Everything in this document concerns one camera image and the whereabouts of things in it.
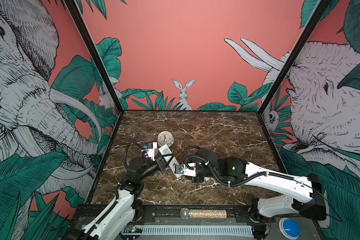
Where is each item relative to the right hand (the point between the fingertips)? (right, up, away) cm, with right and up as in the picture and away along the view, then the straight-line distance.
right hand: (181, 167), depth 66 cm
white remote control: (-8, +6, +7) cm, 13 cm away
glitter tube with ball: (+2, -24, +6) cm, 25 cm away
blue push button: (+51, -30, +4) cm, 60 cm away
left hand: (-4, +4, +7) cm, 9 cm away
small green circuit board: (-23, -31, +5) cm, 39 cm away
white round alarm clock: (-12, +10, +35) cm, 38 cm away
